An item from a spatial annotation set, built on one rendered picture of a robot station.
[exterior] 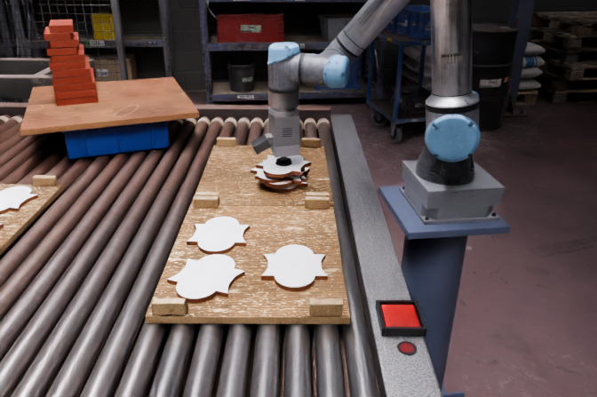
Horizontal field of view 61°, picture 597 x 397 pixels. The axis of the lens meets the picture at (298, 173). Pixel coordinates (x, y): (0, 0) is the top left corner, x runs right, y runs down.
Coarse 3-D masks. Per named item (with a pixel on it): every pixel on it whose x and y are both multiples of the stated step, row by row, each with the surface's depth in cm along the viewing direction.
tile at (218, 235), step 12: (204, 228) 112; (216, 228) 112; (228, 228) 112; (240, 228) 112; (192, 240) 107; (204, 240) 107; (216, 240) 107; (228, 240) 108; (240, 240) 108; (204, 252) 104; (216, 252) 104
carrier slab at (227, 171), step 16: (208, 160) 150; (224, 160) 150; (240, 160) 151; (256, 160) 151; (304, 160) 151; (320, 160) 151; (208, 176) 140; (224, 176) 140; (240, 176) 140; (320, 176) 141; (224, 192) 131; (240, 192) 131; (256, 192) 131; (272, 192) 131; (304, 192) 131; (320, 192) 131
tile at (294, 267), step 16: (272, 256) 102; (288, 256) 102; (304, 256) 102; (320, 256) 102; (272, 272) 97; (288, 272) 97; (304, 272) 97; (320, 272) 97; (288, 288) 93; (304, 288) 94
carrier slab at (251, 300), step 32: (192, 224) 116; (256, 224) 116; (288, 224) 116; (320, 224) 116; (192, 256) 104; (256, 256) 104; (160, 288) 94; (256, 288) 94; (320, 288) 94; (160, 320) 87; (192, 320) 87; (224, 320) 87; (256, 320) 87; (288, 320) 87; (320, 320) 87
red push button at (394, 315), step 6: (384, 306) 91; (390, 306) 91; (396, 306) 91; (402, 306) 91; (408, 306) 91; (414, 306) 91; (384, 312) 90; (390, 312) 90; (396, 312) 90; (402, 312) 90; (408, 312) 90; (414, 312) 90; (384, 318) 88; (390, 318) 88; (396, 318) 88; (402, 318) 88; (408, 318) 88; (414, 318) 88; (390, 324) 87; (396, 324) 87; (402, 324) 87; (408, 324) 87; (414, 324) 87
